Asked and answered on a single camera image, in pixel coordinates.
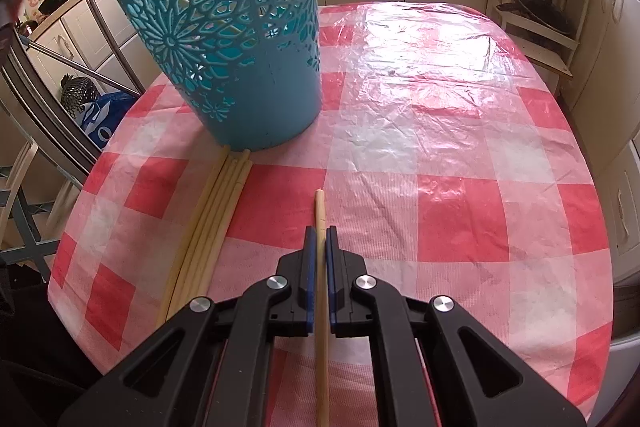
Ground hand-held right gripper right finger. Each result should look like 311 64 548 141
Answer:
324 226 586 427

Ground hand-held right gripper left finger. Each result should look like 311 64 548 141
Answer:
57 226 318 427

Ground pale wooden chopstick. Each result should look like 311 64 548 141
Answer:
189 149 247 300
197 149 252 298
156 148 229 328
180 150 242 305
313 188 331 427
170 150 236 310

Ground teal perforated plastic basket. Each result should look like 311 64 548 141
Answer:
100 0 322 152

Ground red white checked tablecloth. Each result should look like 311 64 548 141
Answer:
47 1 615 427

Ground blue printed bag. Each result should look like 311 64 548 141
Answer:
80 92 138 152

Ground black spiky ornament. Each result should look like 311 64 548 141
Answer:
60 74 101 114

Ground cream wooden chair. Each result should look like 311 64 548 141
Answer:
0 139 83 268

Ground cream stove base cabinets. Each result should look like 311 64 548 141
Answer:
27 0 146 108

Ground black frying pan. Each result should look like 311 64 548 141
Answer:
497 0 573 40

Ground cream drawer base cabinets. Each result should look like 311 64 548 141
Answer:
552 0 640 288

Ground grey metal frame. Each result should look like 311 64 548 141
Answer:
0 24 103 190

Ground gooseneck holder with orange handle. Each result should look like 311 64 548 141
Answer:
30 0 146 95

